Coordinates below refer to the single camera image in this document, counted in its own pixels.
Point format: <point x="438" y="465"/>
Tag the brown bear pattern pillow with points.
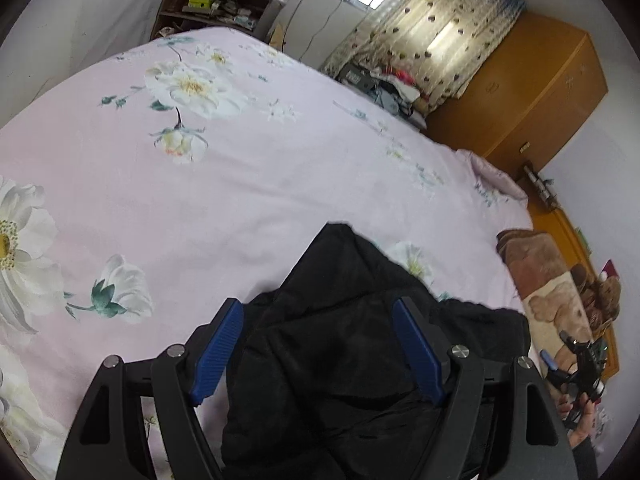
<point x="549" y="295"/>

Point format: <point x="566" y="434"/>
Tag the clothes pile by window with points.
<point x="386" y="91"/>

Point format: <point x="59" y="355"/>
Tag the pink floral bed sheet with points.
<point x="142" y="192"/>

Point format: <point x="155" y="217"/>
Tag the white cabinet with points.
<point x="313" y="29"/>

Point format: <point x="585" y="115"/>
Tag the wooden headboard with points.
<point x="573" y="250"/>

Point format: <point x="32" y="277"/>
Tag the large black jacket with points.
<point x="319" y="387"/>

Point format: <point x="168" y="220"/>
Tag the brown teddy bear toy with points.
<point x="600" y="298"/>

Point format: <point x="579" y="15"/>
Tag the person's right hand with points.
<point x="586" y="418"/>

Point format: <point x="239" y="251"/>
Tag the heart pattern curtain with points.
<point x="439" y="44"/>

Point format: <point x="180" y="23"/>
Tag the grey storage shelf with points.
<point x="254" y="17"/>

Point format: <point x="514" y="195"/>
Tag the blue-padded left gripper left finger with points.
<point x="210" y="348"/>

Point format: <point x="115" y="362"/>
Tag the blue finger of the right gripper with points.
<point x="549" y="362"/>

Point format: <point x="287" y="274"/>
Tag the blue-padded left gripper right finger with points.
<point x="425" y="347"/>

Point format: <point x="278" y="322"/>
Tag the wooden wardrobe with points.
<point x="529" y="98"/>

